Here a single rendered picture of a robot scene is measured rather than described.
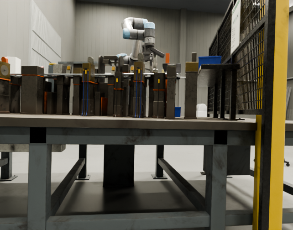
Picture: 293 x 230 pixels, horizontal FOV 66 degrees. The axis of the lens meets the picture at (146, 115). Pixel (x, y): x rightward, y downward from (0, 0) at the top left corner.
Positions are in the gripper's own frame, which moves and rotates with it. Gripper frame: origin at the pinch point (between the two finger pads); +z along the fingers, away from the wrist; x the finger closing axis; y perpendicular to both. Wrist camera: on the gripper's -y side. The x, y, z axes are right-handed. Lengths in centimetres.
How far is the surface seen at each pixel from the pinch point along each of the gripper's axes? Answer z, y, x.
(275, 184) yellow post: 61, -63, 53
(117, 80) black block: 8.3, 20.0, 21.2
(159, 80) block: 8.8, -7.8, 23.7
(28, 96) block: 19, 83, 20
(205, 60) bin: -9.9, -38.7, -9.6
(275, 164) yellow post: 51, -63, 53
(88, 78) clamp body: 7.1, 39.0, 21.8
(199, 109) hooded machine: 10, -130, -1039
